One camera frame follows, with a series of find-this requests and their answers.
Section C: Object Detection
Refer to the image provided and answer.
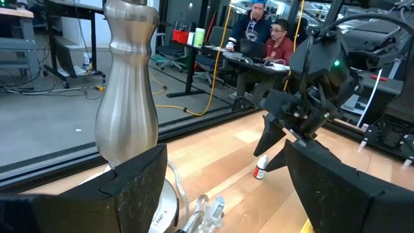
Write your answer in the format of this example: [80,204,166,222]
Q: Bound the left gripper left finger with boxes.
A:
[0,144,168,233]

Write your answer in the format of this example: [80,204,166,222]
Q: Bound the person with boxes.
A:
[235,18,295,105]
[225,0,273,52]

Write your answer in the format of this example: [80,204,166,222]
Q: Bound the small red food coloring bottle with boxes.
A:
[253,154,269,180]

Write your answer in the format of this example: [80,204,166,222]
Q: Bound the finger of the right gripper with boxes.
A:
[265,147,289,173]
[253,115,287,158]

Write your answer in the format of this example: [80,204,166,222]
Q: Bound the clear plastic bottle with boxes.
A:
[82,51,92,71]

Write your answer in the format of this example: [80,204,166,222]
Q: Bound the black office desk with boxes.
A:
[166,40,290,98]

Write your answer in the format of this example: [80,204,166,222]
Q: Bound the silver lamp with white shade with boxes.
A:
[93,0,179,233]

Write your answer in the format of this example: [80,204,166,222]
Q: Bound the black standing desk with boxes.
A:
[43,0,107,89]

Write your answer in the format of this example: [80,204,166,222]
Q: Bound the yellow translucent plastic bin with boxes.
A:
[299,218,316,233]

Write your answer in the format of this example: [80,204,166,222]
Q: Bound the dark office chair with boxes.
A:
[156,32,192,72]

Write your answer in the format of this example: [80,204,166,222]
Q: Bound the long yellow extension cable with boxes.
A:
[149,3,233,117]

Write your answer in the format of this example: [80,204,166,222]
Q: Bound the black laptop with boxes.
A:
[239,38,267,61]

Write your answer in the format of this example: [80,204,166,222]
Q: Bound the short yellow cable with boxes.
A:
[282,0,307,93]

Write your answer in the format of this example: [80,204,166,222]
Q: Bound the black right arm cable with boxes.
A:
[318,12,414,38]

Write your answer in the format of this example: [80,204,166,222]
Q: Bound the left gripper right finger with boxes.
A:
[283,139,414,233]

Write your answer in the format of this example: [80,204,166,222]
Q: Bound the red storage bin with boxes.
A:
[171,29,190,45]

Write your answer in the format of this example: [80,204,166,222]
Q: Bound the wooden top workbench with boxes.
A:
[0,6,39,90]

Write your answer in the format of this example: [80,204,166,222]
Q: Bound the grey office chair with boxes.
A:
[193,25,234,87]

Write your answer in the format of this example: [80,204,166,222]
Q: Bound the green and white canister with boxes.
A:
[193,27,206,49]

